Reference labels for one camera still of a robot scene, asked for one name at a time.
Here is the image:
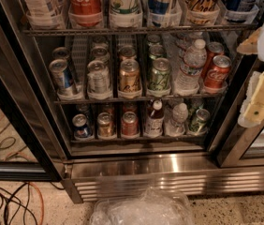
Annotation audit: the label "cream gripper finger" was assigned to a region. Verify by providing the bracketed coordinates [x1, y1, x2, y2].
[238, 71, 264, 128]
[236, 28, 261, 55]

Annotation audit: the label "red Coca-Cola can middle shelf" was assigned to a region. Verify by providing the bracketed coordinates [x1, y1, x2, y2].
[203, 55, 231, 89]

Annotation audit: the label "red coca-cola can shelf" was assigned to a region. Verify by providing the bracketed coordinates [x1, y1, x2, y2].
[70, 0, 101, 27]
[203, 55, 231, 89]

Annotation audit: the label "green can bottom shelf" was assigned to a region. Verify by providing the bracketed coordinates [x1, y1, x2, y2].
[188, 109, 210, 135]

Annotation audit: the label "water bottle middle shelf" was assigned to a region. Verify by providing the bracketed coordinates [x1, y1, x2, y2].
[174, 39, 207, 95]

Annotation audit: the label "water bottle bottom shelf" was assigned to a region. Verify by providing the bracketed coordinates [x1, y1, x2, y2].
[165, 103, 188, 137]

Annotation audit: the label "green soda can middle shelf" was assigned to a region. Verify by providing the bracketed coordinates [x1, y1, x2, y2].
[148, 58, 171, 91]

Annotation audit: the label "gold soda can middle shelf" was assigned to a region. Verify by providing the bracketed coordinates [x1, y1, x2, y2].
[119, 59, 140, 93]

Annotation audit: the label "red can bottom shelf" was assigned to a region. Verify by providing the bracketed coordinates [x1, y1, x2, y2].
[121, 112, 139, 136]

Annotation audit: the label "stainless steel fridge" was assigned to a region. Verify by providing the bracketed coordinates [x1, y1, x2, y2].
[0, 0, 264, 203]

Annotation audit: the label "silver diet cola can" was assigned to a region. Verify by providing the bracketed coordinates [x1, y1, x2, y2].
[87, 60, 110, 94]

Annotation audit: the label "gold can bottom shelf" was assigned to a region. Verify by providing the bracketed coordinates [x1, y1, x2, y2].
[97, 112, 114, 138]

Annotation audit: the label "red Coca-Cola can top shelf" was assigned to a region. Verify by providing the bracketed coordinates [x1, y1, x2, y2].
[70, 0, 101, 27]

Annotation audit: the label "blue Pepsi can bottom shelf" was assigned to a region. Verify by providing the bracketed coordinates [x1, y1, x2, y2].
[72, 113, 93, 140]

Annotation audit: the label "blue pepsi can shelf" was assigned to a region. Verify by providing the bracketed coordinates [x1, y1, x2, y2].
[49, 59, 78, 96]
[72, 113, 93, 140]

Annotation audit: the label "blue Pepsi can middle shelf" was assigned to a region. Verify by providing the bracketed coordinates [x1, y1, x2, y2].
[49, 59, 78, 96]

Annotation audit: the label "clear water bottle top shelf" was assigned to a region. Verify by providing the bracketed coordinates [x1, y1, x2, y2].
[24, 0, 66, 30]

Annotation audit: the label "left glass fridge door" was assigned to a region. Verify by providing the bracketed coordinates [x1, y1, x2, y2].
[0, 80, 60, 182]

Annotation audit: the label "brown juice bottle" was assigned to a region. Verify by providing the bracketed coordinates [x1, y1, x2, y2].
[145, 99, 164, 138]

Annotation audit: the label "clear plastic bag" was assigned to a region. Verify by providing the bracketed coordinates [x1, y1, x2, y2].
[89, 187, 195, 225]

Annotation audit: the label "orange floor cable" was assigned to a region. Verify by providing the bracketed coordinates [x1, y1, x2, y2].
[28, 181, 46, 225]

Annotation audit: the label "black floor cables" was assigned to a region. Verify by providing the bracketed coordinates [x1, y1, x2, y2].
[0, 181, 39, 225]

